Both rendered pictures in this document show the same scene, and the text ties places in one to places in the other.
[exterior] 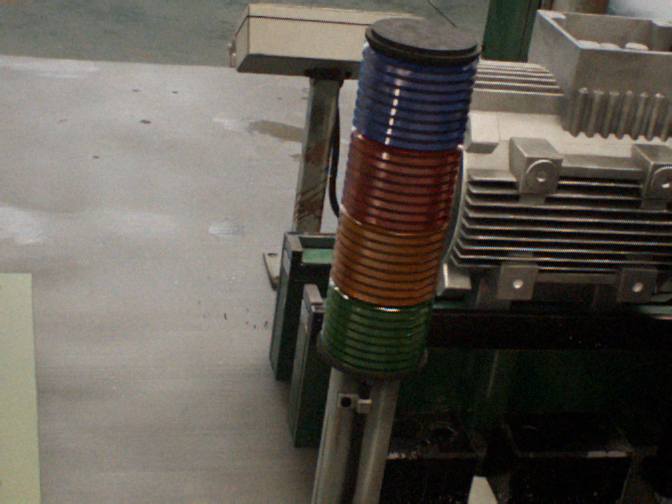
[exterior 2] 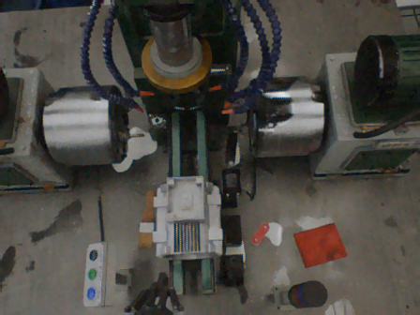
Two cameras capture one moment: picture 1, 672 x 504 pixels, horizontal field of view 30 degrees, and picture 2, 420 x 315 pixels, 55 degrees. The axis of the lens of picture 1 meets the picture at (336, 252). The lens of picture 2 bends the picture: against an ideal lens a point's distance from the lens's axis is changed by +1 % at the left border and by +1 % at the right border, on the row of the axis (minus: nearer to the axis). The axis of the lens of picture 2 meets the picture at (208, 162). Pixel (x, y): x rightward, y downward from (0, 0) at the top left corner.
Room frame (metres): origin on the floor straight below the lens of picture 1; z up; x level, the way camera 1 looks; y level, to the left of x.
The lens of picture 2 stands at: (0.83, 0.05, 2.20)
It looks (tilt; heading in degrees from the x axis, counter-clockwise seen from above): 70 degrees down; 286
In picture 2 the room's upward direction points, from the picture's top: 4 degrees counter-clockwise
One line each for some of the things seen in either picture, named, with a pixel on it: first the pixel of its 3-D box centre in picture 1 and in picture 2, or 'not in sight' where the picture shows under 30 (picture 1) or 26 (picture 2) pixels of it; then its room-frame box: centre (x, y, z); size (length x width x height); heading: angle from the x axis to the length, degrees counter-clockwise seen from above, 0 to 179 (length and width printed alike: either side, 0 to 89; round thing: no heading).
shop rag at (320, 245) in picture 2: not in sight; (320, 245); (0.54, -0.22, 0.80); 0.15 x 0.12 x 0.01; 29
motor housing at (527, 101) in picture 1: (547, 181); (188, 221); (0.97, -0.16, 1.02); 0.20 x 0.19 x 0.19; 105
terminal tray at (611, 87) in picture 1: (618, 76); (186, 201); (0.98, -0.20, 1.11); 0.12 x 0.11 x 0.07; 105
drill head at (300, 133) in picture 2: not in sight; (290, 116); (0.73, -0.56, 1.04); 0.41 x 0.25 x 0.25; 15
